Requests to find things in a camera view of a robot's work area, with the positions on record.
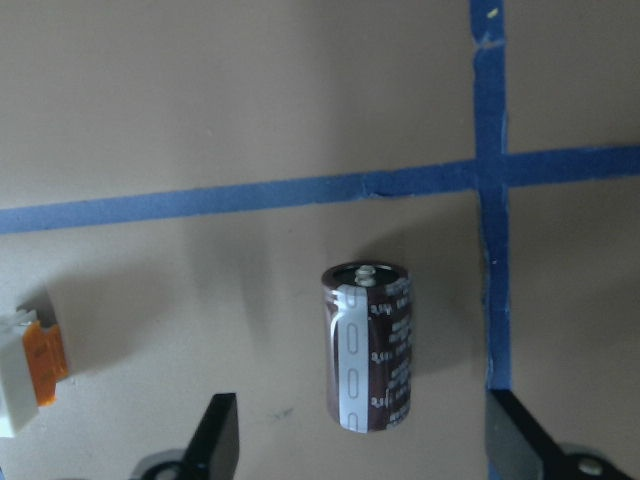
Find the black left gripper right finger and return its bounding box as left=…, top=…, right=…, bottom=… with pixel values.
left=485, top=389, right=629, bottom=479

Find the white orange terminal block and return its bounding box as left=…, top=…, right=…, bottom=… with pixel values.
left=1, top=288, right=69, bottom=438

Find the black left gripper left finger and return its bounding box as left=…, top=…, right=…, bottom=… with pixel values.
left=131, top=393, right=239, bottom=479

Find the brown cylindrical capacitor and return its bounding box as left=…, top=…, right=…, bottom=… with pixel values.
left=321, top=261, right=413, bottom=434

